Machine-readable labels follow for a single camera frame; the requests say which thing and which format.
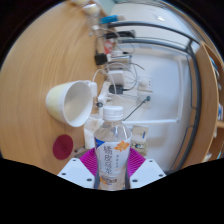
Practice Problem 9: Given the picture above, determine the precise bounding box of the wooden shelf unit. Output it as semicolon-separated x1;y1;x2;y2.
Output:
184;41;224;164

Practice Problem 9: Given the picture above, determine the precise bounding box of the cream white cup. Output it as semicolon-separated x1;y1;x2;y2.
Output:
45;79;94;128

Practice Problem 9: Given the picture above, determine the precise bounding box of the white power strip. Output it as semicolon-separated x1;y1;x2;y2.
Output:
98;81;113;104

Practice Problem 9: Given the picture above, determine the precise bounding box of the grey metal desk frame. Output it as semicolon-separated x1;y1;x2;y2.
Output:
106;19;203;171

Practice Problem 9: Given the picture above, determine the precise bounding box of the white charger block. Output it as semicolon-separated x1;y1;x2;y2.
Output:
108;69;126;88

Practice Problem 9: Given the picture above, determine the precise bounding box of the white round ornament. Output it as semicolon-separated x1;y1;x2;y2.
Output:
69;0;89;6
81;3;101;16

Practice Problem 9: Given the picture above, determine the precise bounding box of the white wall socket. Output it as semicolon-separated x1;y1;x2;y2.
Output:
138;75;154;93

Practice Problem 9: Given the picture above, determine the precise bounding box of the black cable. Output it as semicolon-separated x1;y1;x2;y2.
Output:
123;95;152;122

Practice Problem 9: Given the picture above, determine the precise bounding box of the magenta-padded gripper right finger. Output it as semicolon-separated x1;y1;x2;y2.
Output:
125;147;167;189

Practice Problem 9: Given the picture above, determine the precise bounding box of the flat round red coaster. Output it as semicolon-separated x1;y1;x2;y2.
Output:
52;134;74;161

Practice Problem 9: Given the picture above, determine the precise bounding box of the small black block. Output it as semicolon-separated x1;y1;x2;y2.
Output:
94;53;108;66

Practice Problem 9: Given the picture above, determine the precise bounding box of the clear plastic water bottle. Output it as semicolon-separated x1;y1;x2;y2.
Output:
93;105;133;191

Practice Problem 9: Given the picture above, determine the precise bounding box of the tall black tool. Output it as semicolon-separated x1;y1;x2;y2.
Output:
104;30;136;39

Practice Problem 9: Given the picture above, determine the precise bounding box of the small white charger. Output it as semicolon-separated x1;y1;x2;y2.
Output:
88;80;98;98

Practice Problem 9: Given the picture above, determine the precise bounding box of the blue tube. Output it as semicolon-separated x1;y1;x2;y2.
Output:
99;14;118;25

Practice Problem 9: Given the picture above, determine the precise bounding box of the black plug adapter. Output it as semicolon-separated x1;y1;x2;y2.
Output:
108;84;125;95

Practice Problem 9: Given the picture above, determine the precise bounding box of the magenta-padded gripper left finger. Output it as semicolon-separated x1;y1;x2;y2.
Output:
57;147;100;189

